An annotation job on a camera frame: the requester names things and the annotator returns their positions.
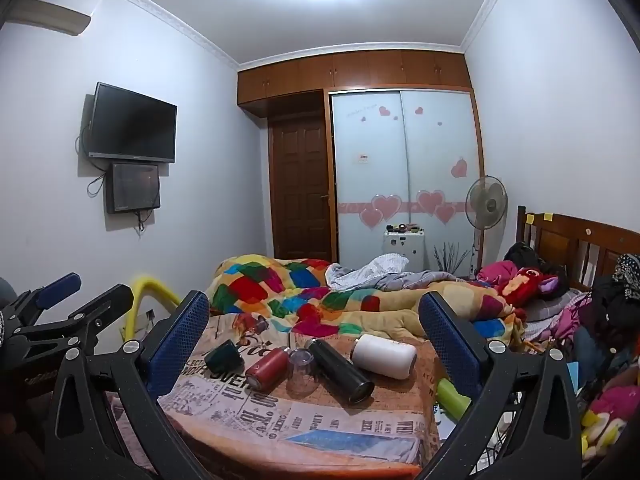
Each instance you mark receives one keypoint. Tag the yellow foam tube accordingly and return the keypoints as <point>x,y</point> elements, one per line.
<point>145,285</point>

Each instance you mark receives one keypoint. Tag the white checked cloth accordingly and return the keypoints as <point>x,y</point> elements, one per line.
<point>367,269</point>

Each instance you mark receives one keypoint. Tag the red plush toy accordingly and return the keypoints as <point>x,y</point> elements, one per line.
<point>527,285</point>

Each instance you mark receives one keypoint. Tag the dark clothes pile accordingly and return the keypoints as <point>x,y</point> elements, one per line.
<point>617,290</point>

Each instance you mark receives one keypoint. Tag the standing fan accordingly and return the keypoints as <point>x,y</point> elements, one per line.
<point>487,203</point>

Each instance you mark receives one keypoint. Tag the wooden headboard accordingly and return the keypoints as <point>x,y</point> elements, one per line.
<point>562,246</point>

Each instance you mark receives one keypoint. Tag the wall television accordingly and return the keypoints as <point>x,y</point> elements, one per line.
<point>132,122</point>

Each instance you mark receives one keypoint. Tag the grey cloth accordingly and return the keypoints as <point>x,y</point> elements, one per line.
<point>425,280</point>

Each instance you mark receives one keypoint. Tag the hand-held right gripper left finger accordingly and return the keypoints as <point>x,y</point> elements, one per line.
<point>181,341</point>

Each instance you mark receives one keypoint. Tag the dark green cup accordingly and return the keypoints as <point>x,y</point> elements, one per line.
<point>222,357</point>

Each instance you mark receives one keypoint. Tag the small black monitor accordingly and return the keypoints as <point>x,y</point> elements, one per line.
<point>133,187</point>

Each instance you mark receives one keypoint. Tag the black bottle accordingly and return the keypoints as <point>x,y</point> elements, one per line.
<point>340,371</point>

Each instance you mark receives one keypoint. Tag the newspaper print bedsheet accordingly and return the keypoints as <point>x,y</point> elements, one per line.
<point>280,425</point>

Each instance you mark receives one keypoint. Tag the pink cloth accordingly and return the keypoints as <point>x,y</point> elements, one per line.
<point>496,272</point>

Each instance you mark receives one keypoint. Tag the air conditioner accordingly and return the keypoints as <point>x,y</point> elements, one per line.
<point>55,10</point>

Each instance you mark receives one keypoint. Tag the white bottle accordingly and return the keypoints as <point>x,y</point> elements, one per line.
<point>385,356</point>

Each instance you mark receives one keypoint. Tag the brown wooden door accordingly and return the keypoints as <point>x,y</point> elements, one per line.
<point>300,185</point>

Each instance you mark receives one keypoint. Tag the dark dried twigs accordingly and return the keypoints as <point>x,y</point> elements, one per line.
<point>452,259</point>

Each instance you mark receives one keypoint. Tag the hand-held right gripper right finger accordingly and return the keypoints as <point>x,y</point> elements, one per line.
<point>450,341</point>

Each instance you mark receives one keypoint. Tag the clear plastic cup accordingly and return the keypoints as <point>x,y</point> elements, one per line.
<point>301,376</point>

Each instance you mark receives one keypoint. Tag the sliding door wardrobe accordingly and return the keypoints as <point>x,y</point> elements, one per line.
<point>407,160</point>

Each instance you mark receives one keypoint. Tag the colourful patchwork blanket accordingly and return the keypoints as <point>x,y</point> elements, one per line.
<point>280,285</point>

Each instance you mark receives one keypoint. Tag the light green cup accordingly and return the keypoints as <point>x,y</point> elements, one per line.
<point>452,398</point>

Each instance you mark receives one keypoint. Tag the red bottle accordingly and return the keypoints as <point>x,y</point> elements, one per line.
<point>265,368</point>

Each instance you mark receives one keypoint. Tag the pink and yellow plush toy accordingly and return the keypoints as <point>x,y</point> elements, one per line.
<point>607,410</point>

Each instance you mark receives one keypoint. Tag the wooden overhead cabinet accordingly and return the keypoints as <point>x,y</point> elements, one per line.
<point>350,72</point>

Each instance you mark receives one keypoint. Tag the white small cabinet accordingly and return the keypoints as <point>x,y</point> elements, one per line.
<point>404,251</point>

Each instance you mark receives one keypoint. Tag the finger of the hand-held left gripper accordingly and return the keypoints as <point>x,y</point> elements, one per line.
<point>107,305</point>
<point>57,291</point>

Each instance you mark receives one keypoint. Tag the black backpack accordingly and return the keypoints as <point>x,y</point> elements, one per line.
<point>522,255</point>

